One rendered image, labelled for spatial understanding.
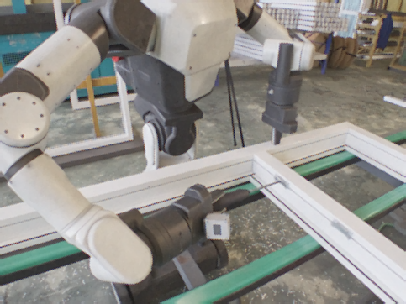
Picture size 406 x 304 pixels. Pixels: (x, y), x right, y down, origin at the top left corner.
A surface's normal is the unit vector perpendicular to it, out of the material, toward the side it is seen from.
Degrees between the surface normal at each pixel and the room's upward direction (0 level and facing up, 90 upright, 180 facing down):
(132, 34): 82
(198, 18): 58
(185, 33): 97
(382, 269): 90
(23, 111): 51
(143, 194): 90
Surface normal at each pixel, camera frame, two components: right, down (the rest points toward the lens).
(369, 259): -0.89, 0.21
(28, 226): 0.46, 0.44
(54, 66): 0.52, -0.24
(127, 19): 0.84, 0.15
